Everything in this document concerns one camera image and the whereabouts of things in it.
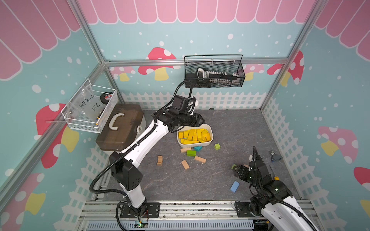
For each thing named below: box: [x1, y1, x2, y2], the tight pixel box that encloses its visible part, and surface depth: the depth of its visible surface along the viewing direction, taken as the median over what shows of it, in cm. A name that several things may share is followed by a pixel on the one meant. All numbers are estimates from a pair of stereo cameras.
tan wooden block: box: [181, 159, 190, 170], surface depth 92 cm
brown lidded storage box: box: [95, 103, 147, 153], surface depth 88 cm
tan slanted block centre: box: [194, 155, 207, 164], surface depth 94 cm
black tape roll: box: [100, 93, 113, 105], surface depth 82 cm
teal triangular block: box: [193, 145, 203, 153], surface depth 98 cm
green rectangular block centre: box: [186, 150, 198, 157], surface depth 96 cm
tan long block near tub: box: [180, 147, 192, 154], surface depth 99 cm
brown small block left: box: [156, 155, 164, 167], surface depth 94 cm
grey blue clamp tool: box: [269, 150, 283, 163], surface depth 94 cm
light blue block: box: [229, 180, 240, 193], surface depth 83 cm
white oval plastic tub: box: [176, 123, 214, 149], surface depth 101 cm
